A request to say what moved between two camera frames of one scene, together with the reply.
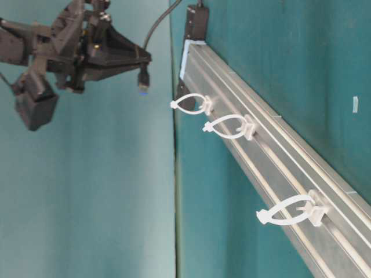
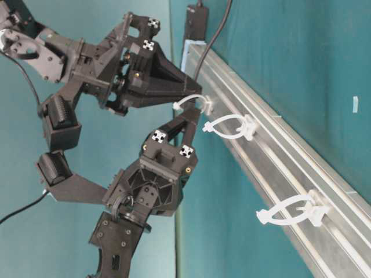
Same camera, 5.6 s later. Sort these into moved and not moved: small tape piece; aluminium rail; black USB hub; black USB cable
Moved: black USB cable
Not moved: black USB hub; small tape piece; aluminium rail
